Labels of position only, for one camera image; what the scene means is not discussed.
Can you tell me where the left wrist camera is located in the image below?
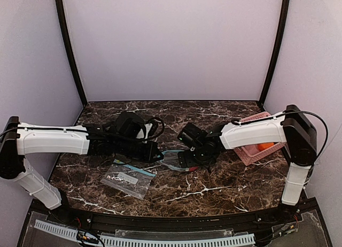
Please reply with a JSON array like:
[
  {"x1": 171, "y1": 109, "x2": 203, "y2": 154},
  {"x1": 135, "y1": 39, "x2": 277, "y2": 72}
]
[{"x1": 136, "y1": 117, "x2": 165, "y2": 143}]

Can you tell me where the black frame post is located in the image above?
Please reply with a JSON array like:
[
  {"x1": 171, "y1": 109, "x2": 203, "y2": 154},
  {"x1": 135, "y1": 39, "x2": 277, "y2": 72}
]
[
  {"x1": 55, "y1": 0, "x2": 88, "y2": 107},
  {"x1": 257, "y1": 0, "x2": 290, "y2": 111}
]

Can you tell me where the red toy fruit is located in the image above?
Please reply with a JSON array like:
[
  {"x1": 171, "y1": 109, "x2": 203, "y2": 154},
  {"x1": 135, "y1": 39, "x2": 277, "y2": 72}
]
[{"x1": 186, "y1": 166, "x2": 198, "y2": 172}]

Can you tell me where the pink plastic basket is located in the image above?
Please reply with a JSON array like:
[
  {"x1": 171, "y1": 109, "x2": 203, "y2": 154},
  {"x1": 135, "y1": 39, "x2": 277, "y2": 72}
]
[{"x1": 234, "y1": 112, "x2": 286, "y2": 167}]

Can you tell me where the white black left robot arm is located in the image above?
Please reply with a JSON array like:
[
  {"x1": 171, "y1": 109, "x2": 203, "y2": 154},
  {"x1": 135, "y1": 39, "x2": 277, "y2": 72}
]
[{"x1": 1, "y1": 111, "x2": 165, "y2": 210}]

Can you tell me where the large clear zip bag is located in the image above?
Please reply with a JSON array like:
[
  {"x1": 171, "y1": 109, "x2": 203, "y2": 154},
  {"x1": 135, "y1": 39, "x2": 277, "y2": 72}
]
[{"x1": 158, "y1": 150, "x2": 187, "y2": 172}]

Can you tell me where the orange toy fruit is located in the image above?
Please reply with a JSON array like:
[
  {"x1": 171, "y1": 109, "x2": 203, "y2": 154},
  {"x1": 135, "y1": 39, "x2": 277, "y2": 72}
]
[{"x1": 257, "y1": 142, "x2": 274, "y2": 152}]

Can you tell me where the small clear zip bag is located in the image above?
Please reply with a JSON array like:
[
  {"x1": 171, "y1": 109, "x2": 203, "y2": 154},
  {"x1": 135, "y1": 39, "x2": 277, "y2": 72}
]
[{"x1": 100, "y1": 159, "x2": 156, "y2": 200}]

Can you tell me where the right black frame post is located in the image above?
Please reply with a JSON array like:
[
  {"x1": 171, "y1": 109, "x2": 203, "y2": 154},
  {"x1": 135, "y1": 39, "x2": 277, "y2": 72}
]
[{"x1": 257, "y1": 0, "x2": 290, "y2": 111}]

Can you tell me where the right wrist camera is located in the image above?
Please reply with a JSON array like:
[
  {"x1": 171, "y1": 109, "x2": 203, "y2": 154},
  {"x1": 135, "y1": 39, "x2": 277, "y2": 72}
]
[{"x1": 177, "y1": 122, "x2": 207, "y2": 148}]

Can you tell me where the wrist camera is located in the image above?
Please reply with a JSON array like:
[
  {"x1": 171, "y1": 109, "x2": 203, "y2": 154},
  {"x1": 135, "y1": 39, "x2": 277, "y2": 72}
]
[
  {"x1": 177, "y1": 122, "x2": 207, "y2": 148},
  {"x1": 136, "y1": 117, "x2": 165, "y2": 143}
]

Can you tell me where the black front rail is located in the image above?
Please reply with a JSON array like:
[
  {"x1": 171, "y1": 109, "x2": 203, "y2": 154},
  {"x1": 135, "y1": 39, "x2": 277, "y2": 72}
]
[{"x1": 41, "y1": 207, "x2": 295, "y2": 233}]

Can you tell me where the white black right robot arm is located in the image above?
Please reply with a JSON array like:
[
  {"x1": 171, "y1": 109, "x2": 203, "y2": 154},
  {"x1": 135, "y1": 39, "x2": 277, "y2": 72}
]
[{"x1": 177, "y1": 105, "x2": 323, "y2": 206}]

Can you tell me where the left black frame post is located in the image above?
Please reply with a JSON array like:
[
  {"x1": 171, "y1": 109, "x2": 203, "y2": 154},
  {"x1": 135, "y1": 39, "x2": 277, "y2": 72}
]
[{"x1": 55, "y1": 0, "x2": 88, "y2": 107}]

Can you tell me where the white slotted cable duct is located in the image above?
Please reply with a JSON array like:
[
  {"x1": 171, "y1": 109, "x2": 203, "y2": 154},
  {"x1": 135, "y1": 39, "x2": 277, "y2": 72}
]
[{"x1": 34, "y1": 219, "x2": 255, "y2": 246}]

